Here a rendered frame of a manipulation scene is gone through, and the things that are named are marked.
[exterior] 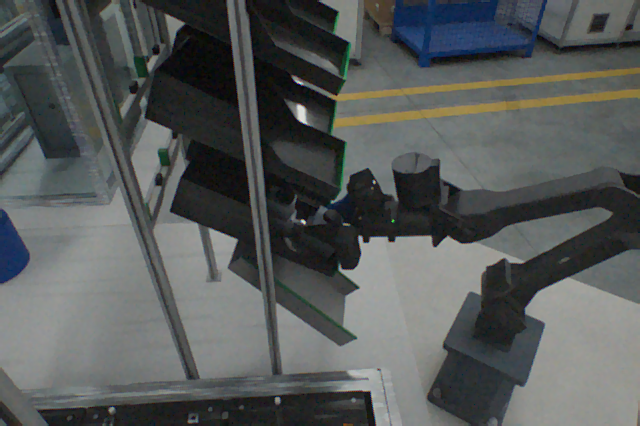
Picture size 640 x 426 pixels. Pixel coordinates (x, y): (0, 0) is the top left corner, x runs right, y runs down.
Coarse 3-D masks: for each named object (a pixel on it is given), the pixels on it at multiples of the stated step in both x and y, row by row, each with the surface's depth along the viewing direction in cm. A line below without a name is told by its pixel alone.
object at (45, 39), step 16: (32, 0) 104; (128, 0) 167; (32, 16) 106; (128, 16) 169; (48, 32) 110; (48, 48) 111; (48, 64) 113; (64, 80) 117; (64, 96) 119; (64, 112) 122; (80, 112) 125; (80, 128) 125; (144, 128) 179; (80, 144) 128; (96, 160) 134; (96, 176) 136; (96, 192) 139; (112, 192) 146; (16, 208) 141
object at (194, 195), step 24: (192, 168) 73; (216, 168) 79; (240, 168) 78; (192, 192) 67; (216, 192) 66; (240, 192) 79; (192, 216) 70; (216, 216) 69; (240, 216) 69; (240, 240) 72; (288, 240) 76; (312, 264) 74; (336, 264) 75
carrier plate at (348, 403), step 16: (240, 400) 81; (256, 400) 81; (272, 400) 81; (288, 400) 81; (304, 400) 81; (320, 400) 81; (336, 400) 81; (352, 400) 81; (240, 416) 79; (256, 416) 79; (272, 416) 79; (288, 416) 79; (320, 416) 79; (336, 416) 79; (352, 416) 79
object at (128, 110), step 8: (160, 48) 77; (160, 56) 76; (152, 64) 72; (160, 64) 75; (152, 72) 71; (144, 80) 67; (144, 88) 67; (136, 96) 63; (128, 104) 61; (136, 104) 63; (120, 112) 59; (128, 112) 60; (128, 120) 59; (176, 144) 84; (168, 152) 82; (176, 152) 83; (168, 168) 78; (168, 176) 78; (160, 192) 73; (152, 200) 71; (160, 200) 72; (152, 208) 69; (152, 216) 68; (152, 224) 68
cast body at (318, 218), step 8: (320, 208) 76; (312, 216) 78; (320, 216) 74; (328, 216) 74; (336, 216) 74; (296, 224) 77; (304, 224) 77; (312, 224) 74; (296, 232) 78; (304, 240) 76; (312, 240) 76; (312, 248) 77; (320, 248) 76; (328, 248) 76; (328, 256) 77
